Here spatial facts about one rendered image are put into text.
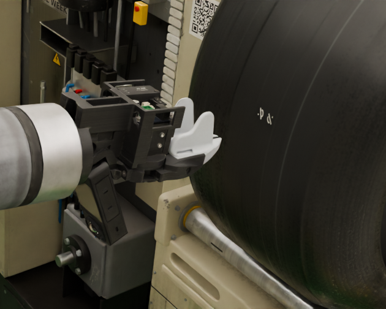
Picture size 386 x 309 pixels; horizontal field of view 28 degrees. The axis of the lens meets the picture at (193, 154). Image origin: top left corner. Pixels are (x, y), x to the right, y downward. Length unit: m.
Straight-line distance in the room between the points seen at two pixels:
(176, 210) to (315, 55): 0.51
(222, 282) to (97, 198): 0.53
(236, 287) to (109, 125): 0.58
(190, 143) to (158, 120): 0.07
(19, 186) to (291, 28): 0.40
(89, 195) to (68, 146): 0.10
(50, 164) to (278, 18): 0.37
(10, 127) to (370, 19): 0.42
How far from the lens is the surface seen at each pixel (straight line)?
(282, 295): 1.19
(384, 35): 0.87
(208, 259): 1.30
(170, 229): 1.32
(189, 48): 1.33
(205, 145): 0.83
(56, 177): 0.68
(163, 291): 1.59
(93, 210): 0.79
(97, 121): 0.72
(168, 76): 1.41
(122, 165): 0.76
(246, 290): 1.25
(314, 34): 0.89
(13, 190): 0.67
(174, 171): 0.77
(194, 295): 1.33
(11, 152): 0.66
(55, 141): 0.68
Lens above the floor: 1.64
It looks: 29 degrees down
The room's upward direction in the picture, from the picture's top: 8 degrees clockwise
